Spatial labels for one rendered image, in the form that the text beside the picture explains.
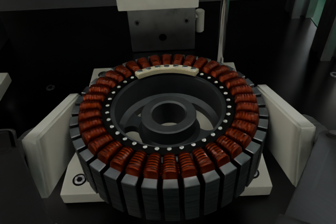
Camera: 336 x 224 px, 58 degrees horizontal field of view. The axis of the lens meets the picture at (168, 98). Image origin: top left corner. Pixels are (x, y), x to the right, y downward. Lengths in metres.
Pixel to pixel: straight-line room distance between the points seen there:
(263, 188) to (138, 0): 0.16
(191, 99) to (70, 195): 0.11
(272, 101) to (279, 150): 0.03
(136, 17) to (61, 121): 0.21
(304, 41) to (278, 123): 0.26
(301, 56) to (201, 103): 0.20
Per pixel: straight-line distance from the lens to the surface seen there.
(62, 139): 0.17
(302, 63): 0.37
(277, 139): 0.17
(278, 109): 0.16
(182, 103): 0.18
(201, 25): 0.37
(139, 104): 0.20
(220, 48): 0.32
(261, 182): 0.23
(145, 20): 0.35
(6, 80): 0.36
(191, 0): 0.23
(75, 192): 0.23
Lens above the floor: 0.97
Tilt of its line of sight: 42 degrees down
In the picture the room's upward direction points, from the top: 3 degrees counter-clockwise
